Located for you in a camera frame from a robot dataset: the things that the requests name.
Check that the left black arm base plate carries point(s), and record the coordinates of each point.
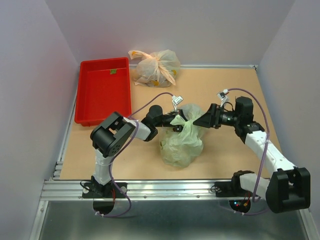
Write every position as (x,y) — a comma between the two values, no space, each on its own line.
(92,190)

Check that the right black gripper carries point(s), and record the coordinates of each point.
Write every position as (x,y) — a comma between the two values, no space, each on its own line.
(211,119)

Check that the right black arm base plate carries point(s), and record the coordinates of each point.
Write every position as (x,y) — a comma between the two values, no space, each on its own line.
(227,189)

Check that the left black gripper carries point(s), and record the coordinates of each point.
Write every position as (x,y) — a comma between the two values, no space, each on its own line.
(180,113)

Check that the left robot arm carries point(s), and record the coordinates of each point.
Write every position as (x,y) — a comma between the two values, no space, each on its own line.
(110,136)

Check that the red plastic tray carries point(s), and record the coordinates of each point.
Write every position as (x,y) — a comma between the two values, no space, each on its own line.
(104,87)

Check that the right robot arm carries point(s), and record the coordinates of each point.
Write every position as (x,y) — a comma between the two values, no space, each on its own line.
(289,187)

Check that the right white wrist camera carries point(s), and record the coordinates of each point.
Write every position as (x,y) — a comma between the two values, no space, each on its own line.
(223,96)

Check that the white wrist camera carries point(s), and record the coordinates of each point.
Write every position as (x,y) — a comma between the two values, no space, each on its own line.
(223,96)
(176,100)

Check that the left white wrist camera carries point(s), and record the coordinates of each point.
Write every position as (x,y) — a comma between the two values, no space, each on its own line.
(176,100)

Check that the green avocado print plastic bag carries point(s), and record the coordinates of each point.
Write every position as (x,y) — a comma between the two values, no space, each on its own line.
(180,149)

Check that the tied orange plastic bag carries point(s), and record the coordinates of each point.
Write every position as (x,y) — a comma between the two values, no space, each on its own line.
(156,70)

